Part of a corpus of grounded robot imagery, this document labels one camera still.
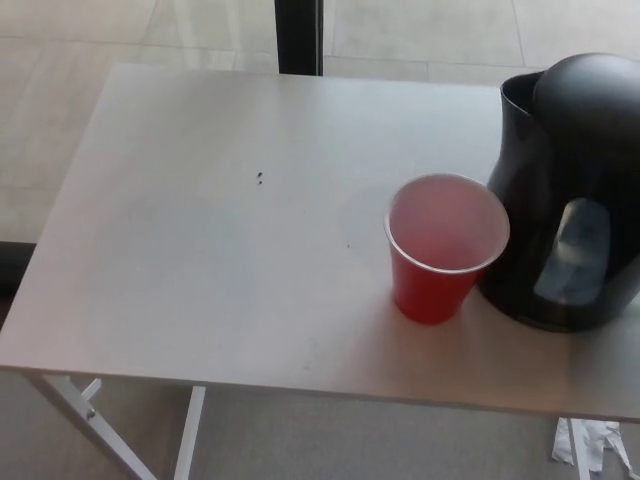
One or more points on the black electric kettle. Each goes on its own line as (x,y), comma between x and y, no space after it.
(535,190)

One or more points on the red plastic cup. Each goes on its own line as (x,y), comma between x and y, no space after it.
(427,297)

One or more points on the white straight table leg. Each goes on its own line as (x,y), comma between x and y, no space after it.
(580,450)
(191,435)

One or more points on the white slanted table leg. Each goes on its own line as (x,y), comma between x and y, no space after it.
(85,417)

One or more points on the crumpled white paper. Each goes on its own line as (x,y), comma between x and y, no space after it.
(602,440)

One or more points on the black vertical window post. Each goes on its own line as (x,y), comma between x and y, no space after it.
(299,35)

